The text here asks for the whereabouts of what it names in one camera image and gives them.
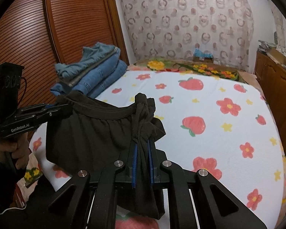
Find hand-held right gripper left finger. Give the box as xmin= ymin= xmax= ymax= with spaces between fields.
xmin=48 ymin=141 xmax=140 ymax=229

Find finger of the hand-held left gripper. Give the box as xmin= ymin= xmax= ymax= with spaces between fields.
xmin=15 ymin=103 xmax=71 ymax=116
xmin=33 ymin=110 xmax=62 ymax=123

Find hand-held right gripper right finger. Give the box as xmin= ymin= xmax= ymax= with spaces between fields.
xmin=146 ymin=138 xmax=268 ymax=229

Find black t-shirt with logo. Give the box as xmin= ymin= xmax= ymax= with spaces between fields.
xmin=46 ymin=91 xmax=167 ymax=220

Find folded grey pants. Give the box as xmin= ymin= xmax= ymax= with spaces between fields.
xmin=62 ymin=50 xmax=121 ymax=87

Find folded teal denim pants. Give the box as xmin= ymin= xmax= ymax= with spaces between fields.
xmin=54 ymin=42 xmax=121 ymax=78

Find person's left hand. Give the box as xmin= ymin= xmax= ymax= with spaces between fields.
xmin=0 ymin=135 xmax=31 ymax=172

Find brown wooden wardrobe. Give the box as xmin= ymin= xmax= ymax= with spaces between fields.
xmin=0 ymin=0 xmax=130 ymax=124

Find folded blue jeans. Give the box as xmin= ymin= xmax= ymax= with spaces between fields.
xmin=50 ymin=61 xmax=128 ymax=98
xmin=74 ymin=57 xmax=121 ymax=93

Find red cloth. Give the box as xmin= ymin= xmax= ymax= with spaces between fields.
xmin=13 ymin=184 xmax=28 ymax=208

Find strawberry print bed sheet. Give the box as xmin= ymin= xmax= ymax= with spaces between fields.
xmin=30 ymin=70 xmax=286 ymax=229

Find floral blanket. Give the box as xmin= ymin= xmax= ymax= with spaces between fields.
xmin=15 ymin=58 xmax=247 ymax=189

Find blue packet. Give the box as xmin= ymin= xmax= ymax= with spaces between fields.
xmin=193 ymin=48 xmax=214 ymax=62

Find beige blanket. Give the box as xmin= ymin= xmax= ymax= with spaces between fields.
xmin=238 ymin=71 xmax=261 ymax=93

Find circle patterned curtain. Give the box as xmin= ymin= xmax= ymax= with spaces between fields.
xmin=120 ymin=0 xmax=254 ymax=73

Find wooden sideboard cabinet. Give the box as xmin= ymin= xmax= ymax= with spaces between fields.
xmin=254 ymin=49 xmax=286 ymax=134

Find cardboard box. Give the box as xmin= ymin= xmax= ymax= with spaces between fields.
xmin=268 ymin=46 xmax=286 ymax=65

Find beige lace curtain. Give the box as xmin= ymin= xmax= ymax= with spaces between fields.
xmin=272 ymin=5 xmax=285 ymax=50

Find white cord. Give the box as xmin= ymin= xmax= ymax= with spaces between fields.
xmin=0 ymin=206 xmax=27 ymax=216

